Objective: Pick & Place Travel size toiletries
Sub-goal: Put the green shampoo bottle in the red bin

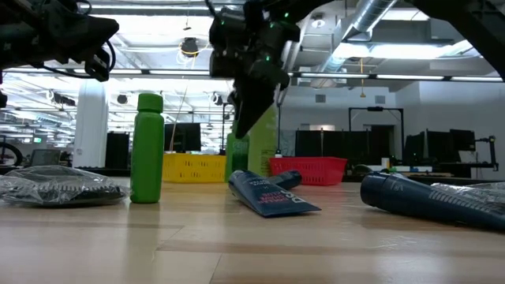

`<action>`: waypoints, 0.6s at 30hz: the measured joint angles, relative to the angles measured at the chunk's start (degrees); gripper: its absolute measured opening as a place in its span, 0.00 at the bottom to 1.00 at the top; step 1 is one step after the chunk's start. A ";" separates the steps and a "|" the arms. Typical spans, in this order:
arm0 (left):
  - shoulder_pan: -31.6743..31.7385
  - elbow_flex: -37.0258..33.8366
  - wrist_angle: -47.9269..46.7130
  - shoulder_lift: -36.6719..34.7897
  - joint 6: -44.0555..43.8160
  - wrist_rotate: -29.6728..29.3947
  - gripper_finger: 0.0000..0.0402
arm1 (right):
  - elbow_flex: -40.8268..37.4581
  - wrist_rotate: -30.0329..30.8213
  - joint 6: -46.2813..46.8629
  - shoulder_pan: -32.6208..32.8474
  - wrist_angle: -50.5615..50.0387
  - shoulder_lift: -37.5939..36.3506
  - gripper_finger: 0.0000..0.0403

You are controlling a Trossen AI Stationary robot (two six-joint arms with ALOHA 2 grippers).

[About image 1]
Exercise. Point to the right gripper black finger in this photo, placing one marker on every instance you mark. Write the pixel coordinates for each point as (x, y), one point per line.
(264, 90)
(240, 110)

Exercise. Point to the green plastic bottle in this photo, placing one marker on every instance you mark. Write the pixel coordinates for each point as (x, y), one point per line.
(236, 161)
(147, 158)

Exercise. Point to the small navy blue bottle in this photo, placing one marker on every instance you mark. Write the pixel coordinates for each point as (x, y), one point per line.
(288, 179)

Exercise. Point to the navy blue squeeze tube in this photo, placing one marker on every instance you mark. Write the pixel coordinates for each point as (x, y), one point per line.
(268, 197)

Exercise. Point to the large navy blue bottle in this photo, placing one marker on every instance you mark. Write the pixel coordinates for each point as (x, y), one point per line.
(414, 199)

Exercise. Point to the clear-bagged black round brush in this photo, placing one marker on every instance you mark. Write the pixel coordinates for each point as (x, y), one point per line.
(473, 189)
(59, 185)

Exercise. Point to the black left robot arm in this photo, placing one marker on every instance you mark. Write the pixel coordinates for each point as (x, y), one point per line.
(16, 23)

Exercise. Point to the black pole stand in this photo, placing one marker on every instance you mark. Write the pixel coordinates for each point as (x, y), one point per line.
(223, 130)

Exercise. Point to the white green wipes canister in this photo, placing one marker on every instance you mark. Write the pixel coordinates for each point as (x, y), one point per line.
(262, 150)

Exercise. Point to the black round ceiling device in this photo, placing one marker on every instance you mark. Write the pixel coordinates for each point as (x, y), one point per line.
(189, 47)

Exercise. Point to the black monitor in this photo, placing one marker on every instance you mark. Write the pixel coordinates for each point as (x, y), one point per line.
(438, 146)
(185, 138)
(463, 140)
(415, 150)

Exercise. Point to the yellow plastic basket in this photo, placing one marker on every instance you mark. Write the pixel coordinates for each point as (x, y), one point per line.
(193, 167)

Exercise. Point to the white round column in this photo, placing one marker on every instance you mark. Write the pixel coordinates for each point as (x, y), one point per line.
(90, 126)

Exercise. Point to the black partition screen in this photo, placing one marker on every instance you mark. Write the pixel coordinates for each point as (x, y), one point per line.
(339, 146)

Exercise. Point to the red plastic basket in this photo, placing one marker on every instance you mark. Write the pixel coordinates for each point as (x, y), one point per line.
(319, 169)

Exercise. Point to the yellow hanging pendant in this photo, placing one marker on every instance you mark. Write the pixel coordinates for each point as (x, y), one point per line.
(361, 94)

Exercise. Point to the black cabinet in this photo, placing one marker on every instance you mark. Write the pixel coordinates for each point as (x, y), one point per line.
(117, 152)

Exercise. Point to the bicycle wheel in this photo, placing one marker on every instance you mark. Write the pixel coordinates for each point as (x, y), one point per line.
(17, 152)

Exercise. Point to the white cup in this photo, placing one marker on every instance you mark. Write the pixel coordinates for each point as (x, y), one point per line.
(385, 163)

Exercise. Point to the dark office desk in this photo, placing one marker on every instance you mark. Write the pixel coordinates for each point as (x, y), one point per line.
(453, 169)

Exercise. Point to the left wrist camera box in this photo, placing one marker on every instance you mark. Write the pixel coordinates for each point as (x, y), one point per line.
(98, 67)

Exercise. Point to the long ceiling light rail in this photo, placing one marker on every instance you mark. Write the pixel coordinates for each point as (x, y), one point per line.
(335, 75)

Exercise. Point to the black metal stand frame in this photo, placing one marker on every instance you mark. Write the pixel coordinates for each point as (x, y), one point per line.
(375, 109)

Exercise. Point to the silver ventilation duct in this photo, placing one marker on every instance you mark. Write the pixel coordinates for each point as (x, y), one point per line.
(371, 16)

